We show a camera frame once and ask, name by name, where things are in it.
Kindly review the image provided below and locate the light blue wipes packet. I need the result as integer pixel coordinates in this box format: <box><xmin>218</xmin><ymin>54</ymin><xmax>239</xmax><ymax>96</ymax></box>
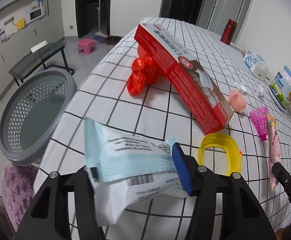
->
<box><xmin>84</xmin><ymin>118</ymin><xmax>187</xmax><ymax>226</ymax></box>

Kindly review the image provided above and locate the pink pig toy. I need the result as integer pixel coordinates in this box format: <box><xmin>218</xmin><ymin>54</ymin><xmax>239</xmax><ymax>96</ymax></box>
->
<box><xmin>227</xmin><ymin>89</ymin><xmax>247</xmax><ymax>113</ymax></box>

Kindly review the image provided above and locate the white paper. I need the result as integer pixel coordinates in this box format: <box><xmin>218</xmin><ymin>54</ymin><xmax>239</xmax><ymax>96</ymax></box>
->
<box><xmin>257</xmin><ymin>84</ymin><xmax>265</xmax><ymax>98</ymax></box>

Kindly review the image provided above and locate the red plastic bag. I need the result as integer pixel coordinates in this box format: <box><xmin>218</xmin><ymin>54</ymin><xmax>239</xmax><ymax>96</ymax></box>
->
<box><xmin>126</xmin><ymin>56</ymin><xmax>163</xmax><ymax>96</ymax></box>

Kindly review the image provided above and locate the person's right hand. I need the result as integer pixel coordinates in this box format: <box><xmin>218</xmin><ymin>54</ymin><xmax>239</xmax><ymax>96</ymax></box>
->
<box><xmin>275</xmin><ymin>225</ymin><xmax>291</xmax><ymax>240</ymax></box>

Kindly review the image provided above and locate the purple fluffy rug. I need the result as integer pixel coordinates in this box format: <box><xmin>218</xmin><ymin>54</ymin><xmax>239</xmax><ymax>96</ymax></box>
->
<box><xmin>1</xmin><ymin>164</ymin><xmax>38</xmax><ymax>231</ymax></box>

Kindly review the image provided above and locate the pink snack wrapper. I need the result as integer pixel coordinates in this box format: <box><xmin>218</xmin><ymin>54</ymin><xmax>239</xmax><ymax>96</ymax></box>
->
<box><xmin>266</xmin><ymin>114</ymin><xmax>282</xmax><ymax>191</ymax></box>

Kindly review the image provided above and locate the checkered white tablecloth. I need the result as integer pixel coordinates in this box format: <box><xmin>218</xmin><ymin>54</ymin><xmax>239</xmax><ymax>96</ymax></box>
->
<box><xmin>33</xmin><ymin>16</ymin><xmax>291</xmax><ymax>240</ymax></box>

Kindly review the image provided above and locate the magenta shuttlecock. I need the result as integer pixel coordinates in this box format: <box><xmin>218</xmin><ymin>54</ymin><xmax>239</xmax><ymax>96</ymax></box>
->
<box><xmin>248</xmin><ymin>106</ymin><xmax>269</xmax><ymax>141</ymax></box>

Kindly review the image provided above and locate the red cardboard box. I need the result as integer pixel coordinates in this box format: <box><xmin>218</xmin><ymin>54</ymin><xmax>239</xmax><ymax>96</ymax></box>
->
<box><xmin>135</xmin><ymin>23</ymin><xmax>233</xmax><ymax>135</ymax></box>

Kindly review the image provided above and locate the grey perforated laundry basket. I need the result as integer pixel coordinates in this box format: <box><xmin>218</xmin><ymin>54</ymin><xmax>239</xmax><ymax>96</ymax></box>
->
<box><xmin>0</xmin><ymin>69</ymin><xmax>77</xmax><ymax>166</ymax></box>

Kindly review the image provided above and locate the white bottle cap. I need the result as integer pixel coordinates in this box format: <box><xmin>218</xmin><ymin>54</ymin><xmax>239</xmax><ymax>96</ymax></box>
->
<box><xmin>235</xmin><ymin>81</ymin><xmax>247</xmax><ymax>94</ymax></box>

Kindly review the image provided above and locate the cream tub blue lid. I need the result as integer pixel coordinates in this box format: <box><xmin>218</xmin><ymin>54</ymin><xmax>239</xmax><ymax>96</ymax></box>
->
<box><xmin>269</xmin><ymin>66</ymin><xmax>291</xmax><ymax>111</ymax></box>

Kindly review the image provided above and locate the white translucent container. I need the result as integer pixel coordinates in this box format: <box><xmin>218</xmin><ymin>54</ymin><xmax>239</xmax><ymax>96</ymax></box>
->
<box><xmin>250</xmin><ymin>62</ymin><xmax>269</xmax><ymax>81</ymax></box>

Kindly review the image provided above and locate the glass black coffee table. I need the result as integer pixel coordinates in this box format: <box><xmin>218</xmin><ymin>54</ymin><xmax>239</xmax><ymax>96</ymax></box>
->
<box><xmin>9</xmin><ymin>41</ymin><xmax>75</xmax><ymax>86</ymax></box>

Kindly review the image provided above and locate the blue white tissue pack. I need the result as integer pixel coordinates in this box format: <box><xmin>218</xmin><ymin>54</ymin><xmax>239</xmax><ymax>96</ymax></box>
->
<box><xmin>244</xmin><ymin>50</ymin><xmax>265</xmax><ymax>72</ymax></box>

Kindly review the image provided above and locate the white book on table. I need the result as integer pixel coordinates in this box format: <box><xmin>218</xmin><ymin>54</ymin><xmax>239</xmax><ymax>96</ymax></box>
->
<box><xmin>31</xmin><ymin>41</ymin><xmax>48</xmax><ymax>53</ymax></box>

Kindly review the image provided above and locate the red thermos bottle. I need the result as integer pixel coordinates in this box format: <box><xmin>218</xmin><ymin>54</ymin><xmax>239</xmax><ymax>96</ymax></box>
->
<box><xmin>220</xmin><ymin>19</ymin><xmax>237</xmax><ymax>45</ymax></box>

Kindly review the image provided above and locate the pink plastic stool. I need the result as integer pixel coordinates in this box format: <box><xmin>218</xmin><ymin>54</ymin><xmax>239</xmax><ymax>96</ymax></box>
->
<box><xmin>78</xmin><ymin>38</ymin><xmax>97</xmax><ymax>55</ymax></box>

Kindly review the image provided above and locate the brown waste bin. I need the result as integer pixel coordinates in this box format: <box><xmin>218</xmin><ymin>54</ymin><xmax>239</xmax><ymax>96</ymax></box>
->
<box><xmin>105</xmin><ymin>35</ymin><xmax>122</xmax><ymax>52</ymax></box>

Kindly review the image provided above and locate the yellow box on counter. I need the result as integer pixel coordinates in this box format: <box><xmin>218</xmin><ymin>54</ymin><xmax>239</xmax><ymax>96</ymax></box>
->
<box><xmin>16</xmin><ymin>19</ymin><xmax>26</xmax><ymax>30</ymax></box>

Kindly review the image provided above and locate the white microwave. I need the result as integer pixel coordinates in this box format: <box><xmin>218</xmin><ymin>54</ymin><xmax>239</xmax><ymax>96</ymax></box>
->
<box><xmin>26</xmin><ymin>5</ymin><xmax>46</xmax><ymax>23</ymax></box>

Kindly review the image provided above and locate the grey wall cabinet counter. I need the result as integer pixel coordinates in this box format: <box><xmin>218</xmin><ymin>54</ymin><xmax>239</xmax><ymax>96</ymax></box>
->
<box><xmin>0</xmin><ymin>16</ymin><xmax>49</xmax><ymax>96</ymax></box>

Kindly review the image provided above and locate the broom with metal handle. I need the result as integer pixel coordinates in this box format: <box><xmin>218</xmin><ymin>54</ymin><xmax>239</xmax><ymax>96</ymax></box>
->
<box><xmin>93</xmin><ymin>0</ymin><xmax>107</xmax><ymax>43</ymax></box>

